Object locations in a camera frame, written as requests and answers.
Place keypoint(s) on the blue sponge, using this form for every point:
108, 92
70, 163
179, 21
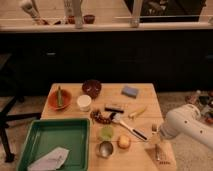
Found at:
130, 92

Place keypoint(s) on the white crumpled cloth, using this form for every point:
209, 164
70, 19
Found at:
51, 161

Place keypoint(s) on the green plastic tray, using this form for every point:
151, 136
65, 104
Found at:
46, 135

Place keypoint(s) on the yellow round fruit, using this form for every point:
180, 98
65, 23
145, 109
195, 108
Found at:
123, 142

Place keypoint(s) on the white cup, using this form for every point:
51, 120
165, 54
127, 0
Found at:
84, 102

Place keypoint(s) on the white black-handled spatula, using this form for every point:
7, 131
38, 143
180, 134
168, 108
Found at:
116, 118

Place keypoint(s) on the dark red bowl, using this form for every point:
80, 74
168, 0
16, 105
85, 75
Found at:
92, 88

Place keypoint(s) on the green cup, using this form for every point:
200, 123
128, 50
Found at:
106, 133

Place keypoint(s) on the orange bowl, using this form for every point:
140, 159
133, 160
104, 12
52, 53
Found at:
53, 102

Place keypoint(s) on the green stick in bowl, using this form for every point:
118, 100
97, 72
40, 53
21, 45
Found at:
59, 97

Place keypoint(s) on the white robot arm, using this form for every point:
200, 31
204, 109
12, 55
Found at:
184, 120

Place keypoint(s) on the black chair base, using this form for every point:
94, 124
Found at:
5, 117

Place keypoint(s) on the yellow banana-shaped item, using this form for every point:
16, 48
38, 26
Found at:
136, 113

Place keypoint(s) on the silver metal fork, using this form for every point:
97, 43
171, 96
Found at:
153, 128

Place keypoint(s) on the black rectangular block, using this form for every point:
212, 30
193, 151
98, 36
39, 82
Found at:
113, 108

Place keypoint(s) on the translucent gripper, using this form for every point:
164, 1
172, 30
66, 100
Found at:
158, 140

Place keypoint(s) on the silver metal cup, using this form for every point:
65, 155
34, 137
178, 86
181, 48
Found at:
105, 149

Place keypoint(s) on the wooden table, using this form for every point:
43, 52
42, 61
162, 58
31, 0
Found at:
140, 156

